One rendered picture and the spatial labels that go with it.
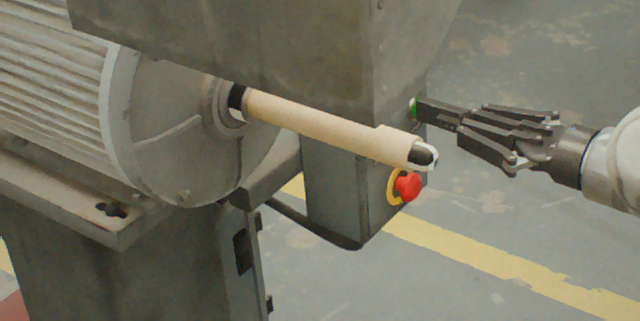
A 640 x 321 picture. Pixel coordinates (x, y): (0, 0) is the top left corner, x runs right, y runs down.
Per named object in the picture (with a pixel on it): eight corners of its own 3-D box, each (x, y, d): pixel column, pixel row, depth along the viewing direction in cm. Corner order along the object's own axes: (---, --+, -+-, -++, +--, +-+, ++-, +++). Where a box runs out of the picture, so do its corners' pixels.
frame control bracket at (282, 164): (228, 204, 121) (224, 179, 119) (317, 134, 134) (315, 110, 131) (252, 214, 119) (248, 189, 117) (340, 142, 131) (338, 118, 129)
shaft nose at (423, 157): (407, 172, 84) (406, 150, 82) (422, 159, 85) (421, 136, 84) (427, 179, 83) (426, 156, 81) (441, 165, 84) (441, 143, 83)
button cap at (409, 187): (384, 200, 127) (383, 176, 125) (400, 185, 130) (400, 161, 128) (408, 209, 125) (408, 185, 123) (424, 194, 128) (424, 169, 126)
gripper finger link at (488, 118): (549, 131, 114) (554, 126, 115) (467, 106, 120) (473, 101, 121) (547, 158, 116) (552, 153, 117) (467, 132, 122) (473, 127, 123)
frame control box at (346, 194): (209, 242, 137) (182, 87, 123) (300, 168, 151) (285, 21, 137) (348, 305, 124) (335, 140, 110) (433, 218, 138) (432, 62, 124)
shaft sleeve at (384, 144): (249, 122, 93) (245, 94, 91) (269, 107, 95) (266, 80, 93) (405, 178, 84) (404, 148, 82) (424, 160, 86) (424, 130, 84)
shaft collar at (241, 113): (229, 126, 94) (223, 86, 92) (259, 105, 97) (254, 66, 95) (245, 132, 93) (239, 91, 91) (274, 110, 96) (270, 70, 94)
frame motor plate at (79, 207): (-77, 156, 119) (-86, 131, 117) (70, 73, 135) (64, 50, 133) (121, 255, 100) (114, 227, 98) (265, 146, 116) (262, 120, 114)
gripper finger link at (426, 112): (466, 132, 121) (463, 135, 121) (419, 117, 125) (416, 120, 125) (466, 112, 120) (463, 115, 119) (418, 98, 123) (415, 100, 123)
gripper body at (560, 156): (575, 206, 111) (503, 181, 116) (604, 169, 116) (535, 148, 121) (580, 152, 107) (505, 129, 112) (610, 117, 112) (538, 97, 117)
